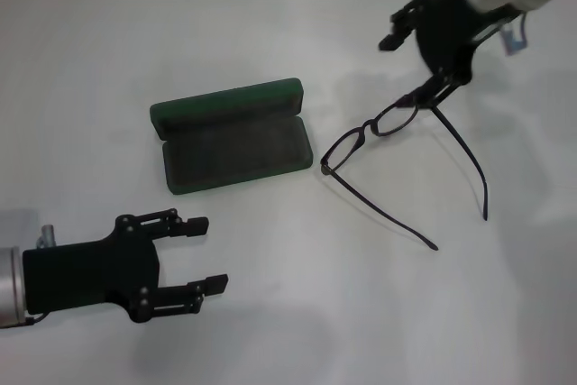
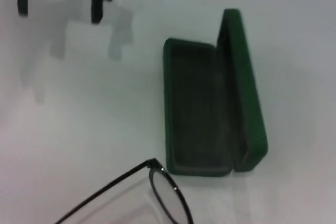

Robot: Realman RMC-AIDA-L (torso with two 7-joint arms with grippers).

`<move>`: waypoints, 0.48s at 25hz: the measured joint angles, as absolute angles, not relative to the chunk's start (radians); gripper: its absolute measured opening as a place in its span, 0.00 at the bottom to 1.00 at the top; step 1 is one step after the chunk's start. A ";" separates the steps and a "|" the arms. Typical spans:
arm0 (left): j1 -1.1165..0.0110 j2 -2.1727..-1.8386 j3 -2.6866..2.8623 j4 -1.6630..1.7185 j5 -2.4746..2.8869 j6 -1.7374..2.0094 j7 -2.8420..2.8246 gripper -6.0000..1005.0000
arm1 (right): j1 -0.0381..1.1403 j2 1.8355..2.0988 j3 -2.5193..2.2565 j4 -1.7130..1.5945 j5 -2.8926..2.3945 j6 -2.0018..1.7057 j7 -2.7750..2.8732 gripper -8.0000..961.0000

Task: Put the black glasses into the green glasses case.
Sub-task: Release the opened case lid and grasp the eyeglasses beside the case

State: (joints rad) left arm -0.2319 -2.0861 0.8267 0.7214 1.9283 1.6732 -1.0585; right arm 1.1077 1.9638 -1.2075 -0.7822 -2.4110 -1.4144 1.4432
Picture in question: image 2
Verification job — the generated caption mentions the black glasses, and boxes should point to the black glasses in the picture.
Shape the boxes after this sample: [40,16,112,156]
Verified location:
[55,157,195,224]

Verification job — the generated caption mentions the green glasses case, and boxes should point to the green glasses case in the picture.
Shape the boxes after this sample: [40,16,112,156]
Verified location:
[162,8,269,177]

